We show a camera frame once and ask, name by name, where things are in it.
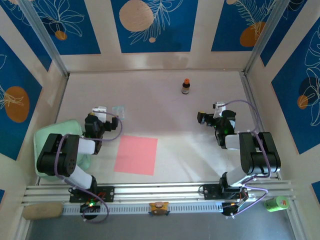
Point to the pink paper sheet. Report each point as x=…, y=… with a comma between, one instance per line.
x=136, y=155

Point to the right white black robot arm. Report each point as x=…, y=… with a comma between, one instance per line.
x=250, y=150

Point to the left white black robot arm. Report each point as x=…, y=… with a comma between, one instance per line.
x=67, y=162

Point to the clear plastic packet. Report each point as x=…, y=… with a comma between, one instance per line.
x=118, y=112

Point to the brown bottle orange cap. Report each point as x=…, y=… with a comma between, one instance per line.
x=186, y=87

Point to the mint green case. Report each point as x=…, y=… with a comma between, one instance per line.
x=50, y=130

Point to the green can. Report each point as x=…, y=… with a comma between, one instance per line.
x=276, y=203

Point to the yellow clamp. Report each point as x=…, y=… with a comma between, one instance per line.
x=159, y=208

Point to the beige foam block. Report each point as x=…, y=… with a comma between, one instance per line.
x=42, y=211

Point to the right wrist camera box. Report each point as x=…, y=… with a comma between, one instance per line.
x=220, y=107

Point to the aluminium side rail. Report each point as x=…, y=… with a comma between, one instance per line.
x=252, y=100

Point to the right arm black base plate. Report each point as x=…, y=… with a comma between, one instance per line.
x=211, y=191

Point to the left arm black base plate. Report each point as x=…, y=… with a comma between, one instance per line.
x=107, y=193

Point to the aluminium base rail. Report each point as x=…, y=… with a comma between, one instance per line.
x=162, y=190

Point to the aluminium corner post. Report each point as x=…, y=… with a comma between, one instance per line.
x=42, y=35
x=265, y=35

